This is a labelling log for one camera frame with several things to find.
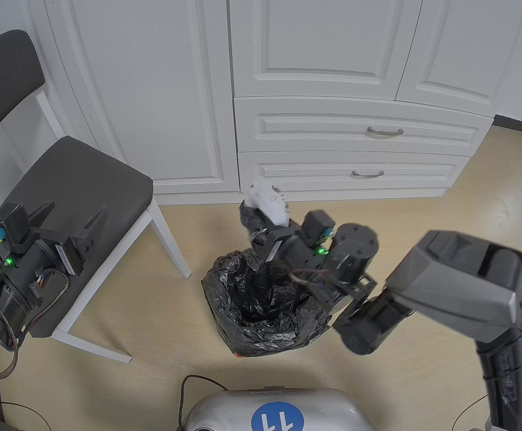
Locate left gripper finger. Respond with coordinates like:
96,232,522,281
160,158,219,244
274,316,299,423
27,201,56,241
72,205,108,261

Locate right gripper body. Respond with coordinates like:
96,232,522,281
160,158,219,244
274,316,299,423
265,232,320,270

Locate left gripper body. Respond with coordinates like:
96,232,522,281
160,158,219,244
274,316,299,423
5,234,84,304

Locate black plastic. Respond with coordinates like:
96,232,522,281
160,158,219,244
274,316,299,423
240,200,288,242

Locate white paper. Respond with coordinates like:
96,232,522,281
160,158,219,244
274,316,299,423
243,182,290,225

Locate black plastic bag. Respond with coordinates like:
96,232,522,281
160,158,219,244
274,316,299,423
202,248,333,358

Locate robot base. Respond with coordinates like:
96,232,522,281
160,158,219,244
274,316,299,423
185,386,374,431

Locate white chair grey cushions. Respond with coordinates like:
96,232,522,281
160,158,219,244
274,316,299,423
0,30,194,365

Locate white wardrobe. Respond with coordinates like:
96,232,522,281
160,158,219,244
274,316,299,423
22,0,522,206

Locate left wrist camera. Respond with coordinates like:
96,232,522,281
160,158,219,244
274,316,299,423
0,202,30,252

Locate thin black cable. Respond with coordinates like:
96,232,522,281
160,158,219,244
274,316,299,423
1,401,51,431
454,395,491,431

